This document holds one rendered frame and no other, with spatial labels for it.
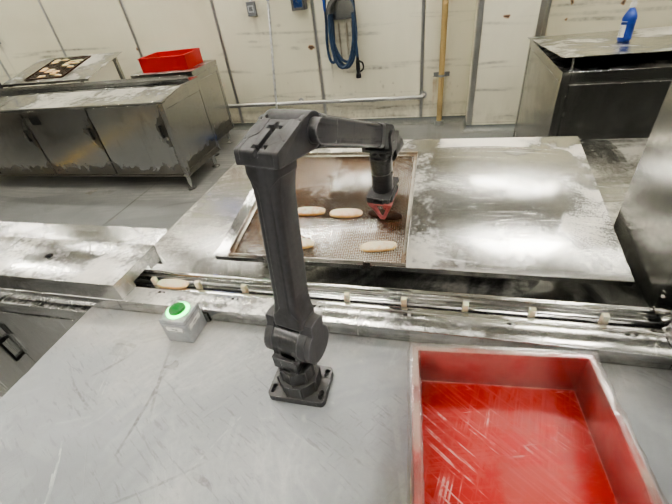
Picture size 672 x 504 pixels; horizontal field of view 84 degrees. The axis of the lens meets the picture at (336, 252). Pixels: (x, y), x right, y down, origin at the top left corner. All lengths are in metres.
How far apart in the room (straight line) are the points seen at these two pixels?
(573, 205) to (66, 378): 1.34
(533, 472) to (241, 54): 4.68
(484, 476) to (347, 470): 0.23
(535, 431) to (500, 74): 3.69
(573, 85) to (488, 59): 1.78
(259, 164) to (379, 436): 0.52
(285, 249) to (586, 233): 0.79
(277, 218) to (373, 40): 3.96
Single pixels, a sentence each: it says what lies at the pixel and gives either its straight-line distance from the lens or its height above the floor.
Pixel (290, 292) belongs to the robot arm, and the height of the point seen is 1.09.
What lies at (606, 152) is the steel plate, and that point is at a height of 0.82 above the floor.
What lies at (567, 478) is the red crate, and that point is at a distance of 0.79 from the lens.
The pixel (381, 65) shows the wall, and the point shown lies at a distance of 4.48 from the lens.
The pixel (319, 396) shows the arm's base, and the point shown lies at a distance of 0.81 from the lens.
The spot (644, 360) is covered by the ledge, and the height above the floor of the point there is 0.84.
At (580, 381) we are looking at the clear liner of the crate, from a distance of 0.84.
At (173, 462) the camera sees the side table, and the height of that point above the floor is 0.82.
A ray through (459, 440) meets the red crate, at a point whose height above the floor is 0.82.
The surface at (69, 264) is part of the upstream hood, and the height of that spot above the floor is 0.92.
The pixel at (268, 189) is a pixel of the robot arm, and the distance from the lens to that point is 0.55.
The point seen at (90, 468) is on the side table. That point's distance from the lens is 0.93.
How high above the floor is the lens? 1.51
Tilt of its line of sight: 37 degrees down
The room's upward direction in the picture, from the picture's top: 8 degrees counter-clockwise
